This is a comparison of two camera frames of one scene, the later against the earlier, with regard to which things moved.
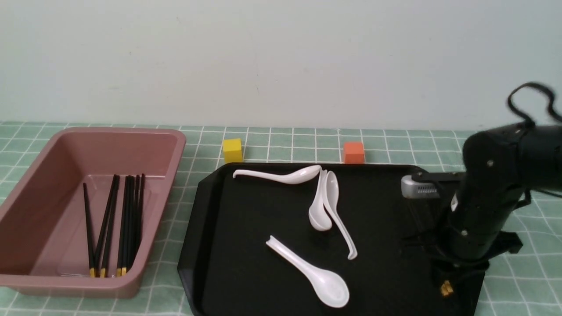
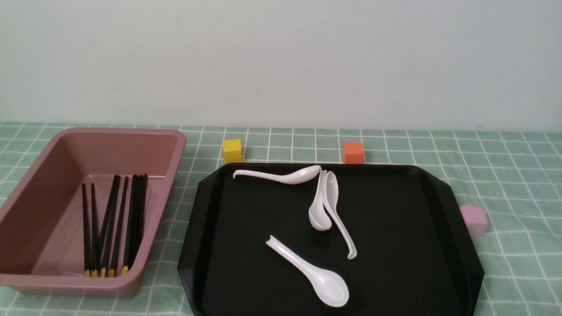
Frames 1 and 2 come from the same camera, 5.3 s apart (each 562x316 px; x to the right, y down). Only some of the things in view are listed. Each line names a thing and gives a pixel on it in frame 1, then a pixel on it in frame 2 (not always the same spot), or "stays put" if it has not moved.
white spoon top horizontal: x=295 y=175 stays put
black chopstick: x=449 y=289 → x=93 y=251
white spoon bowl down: x=318 y=218 stays put
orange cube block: x=354 y=152 stays put
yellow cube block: x=232 y=149 stays put
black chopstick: x=444 y=290 → x=86 y=261
